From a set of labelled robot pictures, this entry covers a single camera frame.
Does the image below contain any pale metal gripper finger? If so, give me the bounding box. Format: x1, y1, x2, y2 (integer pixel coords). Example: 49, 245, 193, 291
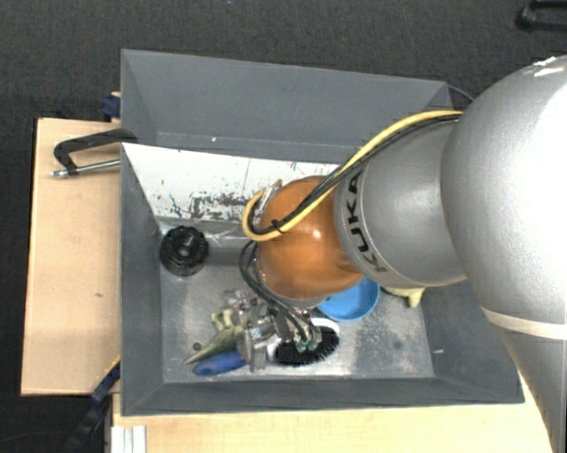
237, 326, 273, 374
221, 288, 271, 326

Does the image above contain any blue plastic cup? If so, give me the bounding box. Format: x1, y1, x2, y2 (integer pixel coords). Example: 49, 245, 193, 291
316, 274, 381, 325

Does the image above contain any black ribbed round knob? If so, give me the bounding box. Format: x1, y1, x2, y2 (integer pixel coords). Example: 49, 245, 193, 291
157, 224, 212, 279

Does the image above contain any pale yellow toy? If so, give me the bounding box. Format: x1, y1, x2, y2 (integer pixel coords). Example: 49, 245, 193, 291
380, 281, 425, 310

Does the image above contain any pale wood flat board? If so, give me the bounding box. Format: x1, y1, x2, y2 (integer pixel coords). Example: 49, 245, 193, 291
20, 117, 132, 400

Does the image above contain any grey metal bin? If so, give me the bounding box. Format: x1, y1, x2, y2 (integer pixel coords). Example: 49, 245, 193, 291
105, 48, 540, 434

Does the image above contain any blue tool handle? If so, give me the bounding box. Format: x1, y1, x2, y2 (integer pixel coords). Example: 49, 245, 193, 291
192, 347, 250, 379

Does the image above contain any black cylinder on white bracket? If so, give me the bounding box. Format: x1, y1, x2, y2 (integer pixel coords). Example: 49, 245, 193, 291
274, 315, 342, 369

